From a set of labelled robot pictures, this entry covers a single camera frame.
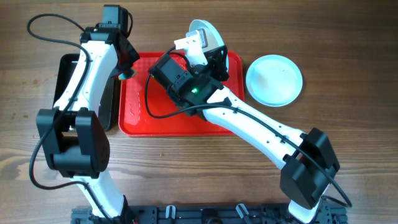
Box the light blue plate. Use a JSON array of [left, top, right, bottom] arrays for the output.
[[188, 19, 225, 53], [246, 55, 303, 107]]

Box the green yellow scrub sponge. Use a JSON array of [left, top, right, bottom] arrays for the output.
[[118, 68, 136, 80]]

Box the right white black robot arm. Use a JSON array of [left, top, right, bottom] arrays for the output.
[[165, 26, 340, 223]]

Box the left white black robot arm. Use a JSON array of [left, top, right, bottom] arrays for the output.
[[36, 25, 139, 223]]

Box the black water tray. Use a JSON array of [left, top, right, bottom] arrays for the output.
[[53, 54, 119, 131]]

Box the red plastic serving tray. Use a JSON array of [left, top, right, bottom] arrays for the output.
[[119, 52, 232, 137]]

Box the black metal base rail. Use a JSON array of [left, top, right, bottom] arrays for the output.
[[70, 202, 348, 224]]

